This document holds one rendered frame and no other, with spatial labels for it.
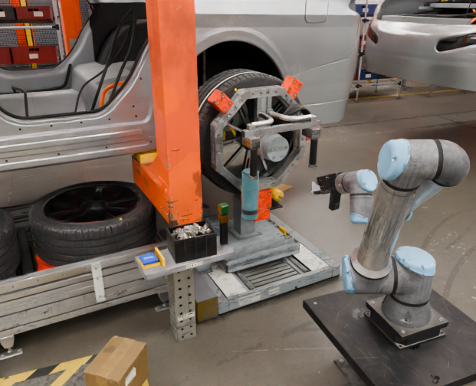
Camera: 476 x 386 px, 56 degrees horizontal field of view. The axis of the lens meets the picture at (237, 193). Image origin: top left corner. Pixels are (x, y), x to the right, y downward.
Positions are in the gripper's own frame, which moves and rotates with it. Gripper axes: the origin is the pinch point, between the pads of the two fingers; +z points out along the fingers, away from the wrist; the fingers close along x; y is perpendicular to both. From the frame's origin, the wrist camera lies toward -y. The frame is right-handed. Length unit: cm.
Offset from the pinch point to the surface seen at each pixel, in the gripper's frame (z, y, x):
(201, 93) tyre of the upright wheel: 39, 62, 25
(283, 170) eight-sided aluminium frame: 34.0, 13.4, -10.0
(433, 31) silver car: 87, 104, -243
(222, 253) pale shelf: 19, -18, 45
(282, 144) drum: 11.9, 26.0, 2.7
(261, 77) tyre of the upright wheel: 20, 62, 0
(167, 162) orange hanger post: 22, 29, 59
